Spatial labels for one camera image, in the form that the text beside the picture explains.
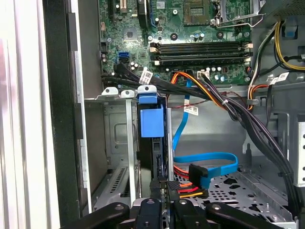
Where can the black expansion slot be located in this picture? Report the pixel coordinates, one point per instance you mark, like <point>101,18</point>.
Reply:
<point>111,10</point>

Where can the grey disk bay cage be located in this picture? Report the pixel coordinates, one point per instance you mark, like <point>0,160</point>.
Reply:
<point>119,124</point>

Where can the blue SATA port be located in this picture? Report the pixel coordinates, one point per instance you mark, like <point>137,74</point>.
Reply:
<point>124,56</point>

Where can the green motherboard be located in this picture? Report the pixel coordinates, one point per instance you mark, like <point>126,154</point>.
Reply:
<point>133,47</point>

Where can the black RAM slot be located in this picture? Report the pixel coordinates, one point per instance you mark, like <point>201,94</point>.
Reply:
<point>200,50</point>
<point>200,45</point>
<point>200,63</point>
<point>200,58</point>

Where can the metal socket cover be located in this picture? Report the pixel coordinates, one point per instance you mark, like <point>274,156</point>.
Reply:
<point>238,17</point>

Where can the grey optical drive cage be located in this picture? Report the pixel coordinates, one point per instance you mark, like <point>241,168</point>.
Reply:
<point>286,95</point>

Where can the grey power supply unit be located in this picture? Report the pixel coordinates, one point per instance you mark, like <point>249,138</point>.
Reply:
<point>286,6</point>

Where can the hard disk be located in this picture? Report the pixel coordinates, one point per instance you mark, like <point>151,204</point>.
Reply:
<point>151,121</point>

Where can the black PC case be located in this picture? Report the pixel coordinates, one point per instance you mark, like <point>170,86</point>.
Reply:
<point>59,95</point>

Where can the CPU socket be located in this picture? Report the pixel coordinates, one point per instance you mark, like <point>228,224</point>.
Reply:
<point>196,12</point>

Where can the silver chipset chip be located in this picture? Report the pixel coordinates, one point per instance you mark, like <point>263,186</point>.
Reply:
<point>129,34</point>

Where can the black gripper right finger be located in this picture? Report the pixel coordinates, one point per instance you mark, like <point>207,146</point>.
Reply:
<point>190,217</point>

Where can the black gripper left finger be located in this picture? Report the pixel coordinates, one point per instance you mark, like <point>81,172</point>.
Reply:
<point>150,214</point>

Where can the blue plastic clip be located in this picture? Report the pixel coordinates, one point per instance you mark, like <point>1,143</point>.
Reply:
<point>291,31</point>

